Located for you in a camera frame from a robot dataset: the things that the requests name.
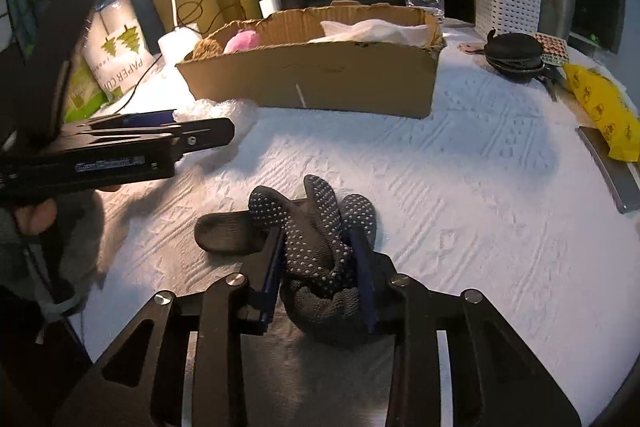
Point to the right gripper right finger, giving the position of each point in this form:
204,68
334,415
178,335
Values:
496,380

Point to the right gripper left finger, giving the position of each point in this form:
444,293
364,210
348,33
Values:
138,380

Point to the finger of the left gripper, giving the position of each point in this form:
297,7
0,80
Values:
192,135
136,120

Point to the brown plush pouch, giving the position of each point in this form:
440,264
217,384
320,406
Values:
207,48

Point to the pink plush pouch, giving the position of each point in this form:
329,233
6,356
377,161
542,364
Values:
243,41

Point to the black dotted glove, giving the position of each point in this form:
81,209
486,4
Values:
319,289

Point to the white cloth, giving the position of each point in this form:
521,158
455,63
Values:
375,31

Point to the person's thumb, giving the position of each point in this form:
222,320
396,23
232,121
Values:
34,220

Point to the green package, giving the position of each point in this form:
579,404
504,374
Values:
84,94

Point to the paper cup package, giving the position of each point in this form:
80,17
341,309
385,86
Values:
116,51

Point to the white charger adapter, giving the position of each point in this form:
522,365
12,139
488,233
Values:
268,7

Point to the cardboard box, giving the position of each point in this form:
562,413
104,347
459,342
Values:
286,71

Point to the white tablecloth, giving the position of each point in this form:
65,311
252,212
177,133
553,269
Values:
494,190

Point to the grey tablet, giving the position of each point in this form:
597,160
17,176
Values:
622,178

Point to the yellow plastic bag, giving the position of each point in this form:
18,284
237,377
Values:
601,99

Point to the black round pouch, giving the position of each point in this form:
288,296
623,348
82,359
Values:
516,56

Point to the white plastic basket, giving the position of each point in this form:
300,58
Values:
507,16

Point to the patterned card pack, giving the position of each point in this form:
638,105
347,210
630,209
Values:
554,50

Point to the steel thermos mug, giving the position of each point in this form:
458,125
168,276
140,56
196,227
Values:
556,17

